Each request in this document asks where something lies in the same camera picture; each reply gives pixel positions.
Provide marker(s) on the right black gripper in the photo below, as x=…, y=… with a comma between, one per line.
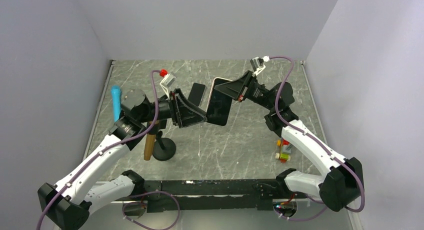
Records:
x=237, y=88

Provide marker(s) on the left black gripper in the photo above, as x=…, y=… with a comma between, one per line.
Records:
x=187, y=114

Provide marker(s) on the beige phone case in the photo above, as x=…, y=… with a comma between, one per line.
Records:
x=212, y=89

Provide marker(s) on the black smartphone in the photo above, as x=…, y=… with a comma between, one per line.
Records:
x=220, y=106

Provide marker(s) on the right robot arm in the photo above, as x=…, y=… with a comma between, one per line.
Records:
x=340, y=180

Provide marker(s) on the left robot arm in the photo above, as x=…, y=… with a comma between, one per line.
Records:
x=70, y=201

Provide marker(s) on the phone in clear case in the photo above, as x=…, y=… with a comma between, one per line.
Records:
x=196, y=93

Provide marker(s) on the black microphone stand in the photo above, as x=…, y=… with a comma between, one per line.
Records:
x=164, y=148

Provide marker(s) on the gold microphone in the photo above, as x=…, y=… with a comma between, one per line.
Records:
x=150, y=140

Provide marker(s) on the blue toy microphone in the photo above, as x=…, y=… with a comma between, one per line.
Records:
x=116, y=102

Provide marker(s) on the colourful toy brick assembly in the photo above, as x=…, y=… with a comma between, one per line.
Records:
x=284, y=150

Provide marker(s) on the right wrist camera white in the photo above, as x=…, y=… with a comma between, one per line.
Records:
x=258, y=64

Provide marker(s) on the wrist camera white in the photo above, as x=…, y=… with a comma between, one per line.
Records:
x=168, y=78
x=258, y=64

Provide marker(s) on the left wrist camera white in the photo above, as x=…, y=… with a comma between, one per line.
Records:
x=168, y=78

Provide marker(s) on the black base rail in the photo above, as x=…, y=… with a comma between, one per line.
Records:
x=228, y=194

